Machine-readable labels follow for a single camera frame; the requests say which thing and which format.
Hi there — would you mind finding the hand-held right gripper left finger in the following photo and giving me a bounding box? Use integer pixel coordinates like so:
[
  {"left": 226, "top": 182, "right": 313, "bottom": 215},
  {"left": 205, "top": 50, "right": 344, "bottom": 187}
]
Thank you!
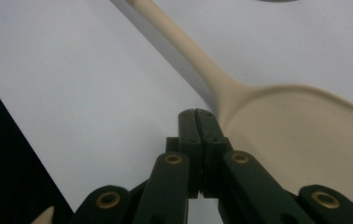
[{"left": 165, "top": 108, "right": 204, "bottom": 200}]

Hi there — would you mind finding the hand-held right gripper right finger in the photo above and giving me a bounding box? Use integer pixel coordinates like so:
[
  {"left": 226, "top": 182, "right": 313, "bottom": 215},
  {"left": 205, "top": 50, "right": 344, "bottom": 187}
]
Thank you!
[{"left": 195, "top": 108, "right": 233, "bottom": 200}]

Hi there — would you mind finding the beige solid spatula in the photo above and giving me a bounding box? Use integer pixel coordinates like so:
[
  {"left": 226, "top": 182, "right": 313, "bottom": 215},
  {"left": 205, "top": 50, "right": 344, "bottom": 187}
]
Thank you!
[{"left": 124, "top": 0, "right": 353, "bottom": 218}]

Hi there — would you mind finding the metal utensil stand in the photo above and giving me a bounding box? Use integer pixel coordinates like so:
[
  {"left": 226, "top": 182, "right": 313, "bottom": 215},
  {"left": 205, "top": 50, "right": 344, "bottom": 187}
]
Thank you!
[{"left": 258, "top": 0, "right": 299, "bottom": 4}]

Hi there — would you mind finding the beige plastic tube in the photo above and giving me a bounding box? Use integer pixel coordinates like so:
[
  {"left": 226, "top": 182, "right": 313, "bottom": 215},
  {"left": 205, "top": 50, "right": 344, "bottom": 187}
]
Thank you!
[{"left": 30, "top": 204, "right": 55, "bottom": 224}]

